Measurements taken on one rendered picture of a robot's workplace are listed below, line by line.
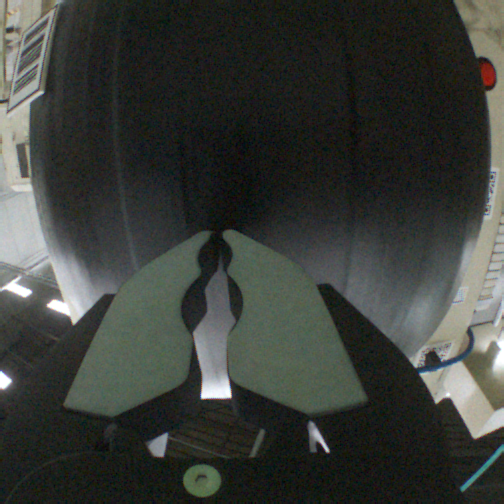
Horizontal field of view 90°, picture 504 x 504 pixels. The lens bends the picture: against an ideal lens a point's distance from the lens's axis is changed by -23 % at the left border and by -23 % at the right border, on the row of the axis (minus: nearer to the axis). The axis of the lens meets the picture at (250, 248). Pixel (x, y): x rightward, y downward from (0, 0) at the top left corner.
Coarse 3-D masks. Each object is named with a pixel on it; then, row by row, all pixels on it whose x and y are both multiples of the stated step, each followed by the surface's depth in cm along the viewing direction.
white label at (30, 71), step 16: (48, 16) 12; (32, 32) 12; (48, 32) 12; (32, 48) 12; (48, 48) 11; (16, 64) 13; (32, 64) 12; (48, 64) 12; (16, 80) 13; (32, 80) 12; (16, 96) 13; (32, 96) 12
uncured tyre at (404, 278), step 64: (64, 0) 12; (128, 0) 11; (192, 0) 11; (256, 0) 11; (320, 0) 11; (384, 0) 11; (448, 0) 12; (64, 64) 11; (128, 64) 11; (192, 64) 11; (256, 64) 11; (320, 64) 11; (384, 64) 11; (448, 64) 11; (64, 128) 12; (128, 128) 12; (192, 128) 12; (256, 128) 12; (320, 128) 12; (384, 128) 12; (448, 128) 12; (64, 192) 13; (128, 192) 13; (192, 192) 13; (256, 192) 13; (320, 192) 13; (384, 192) 13; (448, 192) 13; (64, 256) 15; (128, 256) 14; (320, 256) 14; (384, 256) 14; (448, 256) 15; (384, 320) 17
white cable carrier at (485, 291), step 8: (496, 240) 39; (496, 248) 40; (496, 256) 40; (496, 264) 41; (488, 272) 42; (496, 272) 42; (488, 280) 42; (496, 280) 42; (488, 288) 43; (480, 296) 44; (488, 296) 44; (488, 304) 44
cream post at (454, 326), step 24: (456, 0) 24; (480, 0) 23; (480, 24) 25; (480, 48) 26; (480, 240) 38; (480, 264) 40; (480, 288) 41; (456, 312) 43; (432, 336) 45; (456, 336) 45; (432, 384) 50
